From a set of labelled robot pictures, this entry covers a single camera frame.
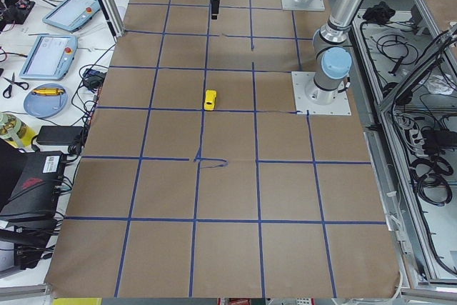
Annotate yellow beetle toy car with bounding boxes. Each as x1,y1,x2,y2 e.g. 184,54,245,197
204,89,217,111

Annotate upper teach pendant tablet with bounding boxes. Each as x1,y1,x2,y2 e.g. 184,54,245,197
42,0,101,32

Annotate teach pendant tablet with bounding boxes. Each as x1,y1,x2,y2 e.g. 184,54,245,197
19,34,78,81
42,0,101,32

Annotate lower teach pendant tablet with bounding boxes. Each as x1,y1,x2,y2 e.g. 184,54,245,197
19,34,78,81

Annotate yellow toy on plate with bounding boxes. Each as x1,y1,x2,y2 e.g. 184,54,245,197
31,87,66,96

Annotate light blue plate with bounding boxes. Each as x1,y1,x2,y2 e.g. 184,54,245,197
24,83,68,119

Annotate black power adapter brick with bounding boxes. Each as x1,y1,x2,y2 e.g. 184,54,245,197
36,126,83,146

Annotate white power strip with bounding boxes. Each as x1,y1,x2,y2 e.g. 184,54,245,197
396,113,424,150

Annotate black red laptop computer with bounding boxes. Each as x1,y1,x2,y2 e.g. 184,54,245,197
1,140,66,276

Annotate black handled scissors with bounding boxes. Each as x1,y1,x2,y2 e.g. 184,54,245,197
2,74,30,99

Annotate black cable bundle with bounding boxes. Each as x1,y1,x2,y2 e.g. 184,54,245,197
408,156,455,207

